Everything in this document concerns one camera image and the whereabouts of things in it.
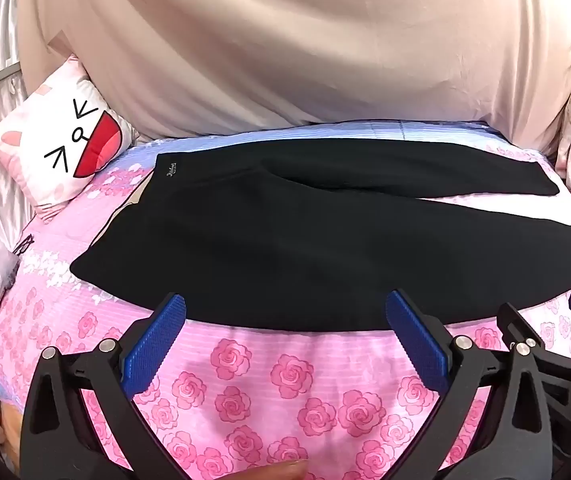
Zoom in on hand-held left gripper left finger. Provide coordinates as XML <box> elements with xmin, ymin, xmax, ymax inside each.
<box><xmin>20</xmin><ymin>294</ymin><xmax>187</xmax><ymax>480</ymax></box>

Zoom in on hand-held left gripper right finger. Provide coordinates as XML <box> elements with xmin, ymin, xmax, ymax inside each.
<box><xmin>385</xmin><ymin>289</ymin><xmax>553</xmax><ymax>480</ymax></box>

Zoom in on black pants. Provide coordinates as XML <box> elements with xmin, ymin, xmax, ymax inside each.
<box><xmin>72</xmin><ymin>139</ymin><xmax>571</xmax><ymax>333</ymax></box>

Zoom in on person's left hand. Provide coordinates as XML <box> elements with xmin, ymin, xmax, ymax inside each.
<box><xmin>243</xmin><ymin>460</ymin><xmax>311</xmax><ymax>480</ymax></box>

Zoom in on pink floral bed sheet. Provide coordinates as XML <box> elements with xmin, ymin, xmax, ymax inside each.
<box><xmin>0</xmin><ymin>120</ymin><xmax>571</xmax><ymax>480</ymax></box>

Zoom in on dark red eyeglasses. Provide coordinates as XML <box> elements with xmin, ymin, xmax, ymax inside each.
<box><xmin>0</xmin><ymin>234</ymin><xmax>35</xmax><ymax>317</ymax></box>

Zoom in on cat face pillow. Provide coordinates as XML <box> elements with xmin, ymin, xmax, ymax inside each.
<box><xmin>0</xmin><ymin>55</ymin><xmax>139</xmax><ymax>223</ymax></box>

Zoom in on beige hanging cloth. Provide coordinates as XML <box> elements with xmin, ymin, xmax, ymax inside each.
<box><xmin>16</xmin><ymin>0</ymin><xmax>571</xmax><ymax>157</ymax></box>

